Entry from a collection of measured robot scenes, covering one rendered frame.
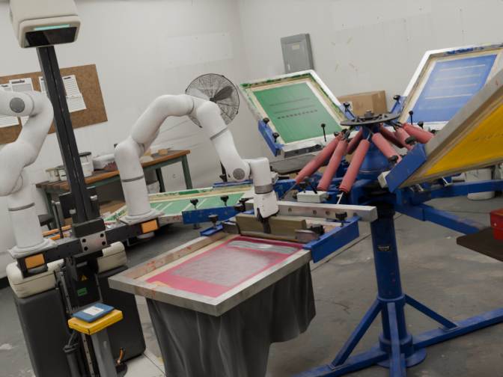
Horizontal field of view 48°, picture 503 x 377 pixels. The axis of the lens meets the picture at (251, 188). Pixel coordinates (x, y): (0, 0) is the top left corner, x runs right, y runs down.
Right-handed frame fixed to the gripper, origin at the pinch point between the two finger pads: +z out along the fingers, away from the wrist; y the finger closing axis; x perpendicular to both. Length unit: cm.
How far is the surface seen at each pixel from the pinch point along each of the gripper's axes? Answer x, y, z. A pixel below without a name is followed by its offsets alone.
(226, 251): -10.8, 16.0, 6.0
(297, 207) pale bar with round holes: -2.3, -21.9, -1.6
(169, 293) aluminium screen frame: 7, 60, 3
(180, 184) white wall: -380, -260, 62
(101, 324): -6, 79, 7
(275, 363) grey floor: -56, -46, 102
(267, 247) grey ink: 4.4, 7.8, 5.4
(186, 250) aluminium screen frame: -25.5, 24.6, 4.2
